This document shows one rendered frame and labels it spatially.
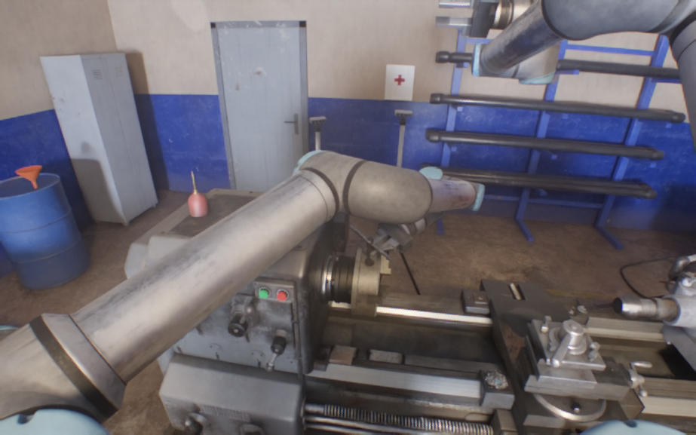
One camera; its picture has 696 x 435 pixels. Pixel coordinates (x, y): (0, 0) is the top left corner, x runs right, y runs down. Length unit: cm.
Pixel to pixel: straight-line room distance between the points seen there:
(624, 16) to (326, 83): 373
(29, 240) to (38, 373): 325
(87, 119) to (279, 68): 206
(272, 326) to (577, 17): 106
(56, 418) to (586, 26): 73
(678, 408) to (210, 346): 167
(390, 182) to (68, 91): 401
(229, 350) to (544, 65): 135
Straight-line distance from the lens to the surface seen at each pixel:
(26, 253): 377
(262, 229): 55
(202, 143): 491
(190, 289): 50
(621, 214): 525
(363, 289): 120
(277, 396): 134
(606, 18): 58
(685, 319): 167
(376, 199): 63
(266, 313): 114
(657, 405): 167
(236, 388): 138
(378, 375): 134
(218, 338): 133
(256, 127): 446
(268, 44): 428
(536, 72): 112
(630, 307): 156
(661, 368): 203
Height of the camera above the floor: 190
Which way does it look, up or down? 27 degrees down
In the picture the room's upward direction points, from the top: 1 degrees clockwise
